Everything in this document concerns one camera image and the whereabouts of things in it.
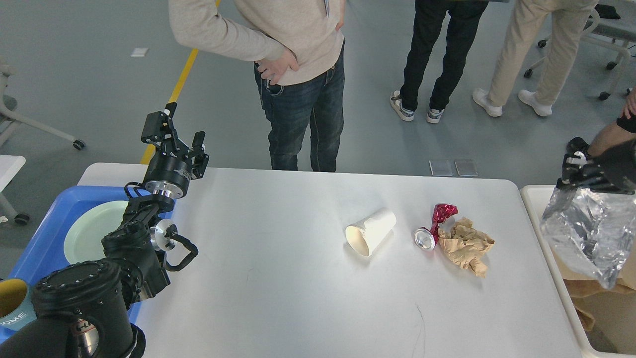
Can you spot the left metal floor plate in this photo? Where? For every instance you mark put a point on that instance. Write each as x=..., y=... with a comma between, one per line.
x=441, y=168

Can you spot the brown paper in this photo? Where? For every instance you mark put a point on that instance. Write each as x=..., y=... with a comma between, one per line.
x=465, y=246

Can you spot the white paper cup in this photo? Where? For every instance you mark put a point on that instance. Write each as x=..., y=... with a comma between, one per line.
x=368, y=233

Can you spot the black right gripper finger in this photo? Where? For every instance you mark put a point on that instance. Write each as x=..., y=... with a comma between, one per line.
x=577, y=163
x=571, y=181

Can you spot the person in beige sweater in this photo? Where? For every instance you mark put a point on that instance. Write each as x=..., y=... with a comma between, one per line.
x=297, y=48

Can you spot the metal floor plate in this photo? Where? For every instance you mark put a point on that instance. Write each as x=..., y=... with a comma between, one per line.
x=466, y=168
x=441, y=168

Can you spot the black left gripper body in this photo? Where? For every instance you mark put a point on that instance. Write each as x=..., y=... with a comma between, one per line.
x=169, y=173

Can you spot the right metal floor plate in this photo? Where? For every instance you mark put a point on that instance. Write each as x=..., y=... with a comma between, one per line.
x=466, y=168

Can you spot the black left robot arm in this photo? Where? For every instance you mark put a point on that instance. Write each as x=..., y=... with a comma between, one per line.
x=178, y=251

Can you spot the crushed red soda can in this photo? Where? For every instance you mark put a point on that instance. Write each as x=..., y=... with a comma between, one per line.
x=427, y=238

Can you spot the foil tray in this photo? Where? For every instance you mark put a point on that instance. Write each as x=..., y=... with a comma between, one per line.
x=593, y=233

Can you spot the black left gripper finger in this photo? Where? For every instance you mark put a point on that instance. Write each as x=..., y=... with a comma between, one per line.
x=160, y=134
x=199, y=158

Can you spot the teal mug yellow inside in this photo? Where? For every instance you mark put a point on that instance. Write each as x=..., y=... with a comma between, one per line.
x=16, y=308

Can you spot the white rolling chair base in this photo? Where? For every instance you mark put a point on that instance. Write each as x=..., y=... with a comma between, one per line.
x=11, y=120

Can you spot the white plastic bin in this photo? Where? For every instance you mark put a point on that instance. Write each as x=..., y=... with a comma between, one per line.
x=614, y=313

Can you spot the mint green plate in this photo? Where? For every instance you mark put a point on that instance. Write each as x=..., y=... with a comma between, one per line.
x=83, y=239

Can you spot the brown paper bag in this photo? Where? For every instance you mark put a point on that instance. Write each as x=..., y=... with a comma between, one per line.
x=596, y=288

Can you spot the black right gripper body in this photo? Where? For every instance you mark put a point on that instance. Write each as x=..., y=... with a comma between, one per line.
x=618, y=167

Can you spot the person in white shirt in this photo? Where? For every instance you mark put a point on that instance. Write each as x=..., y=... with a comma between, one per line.
x=619, y=131

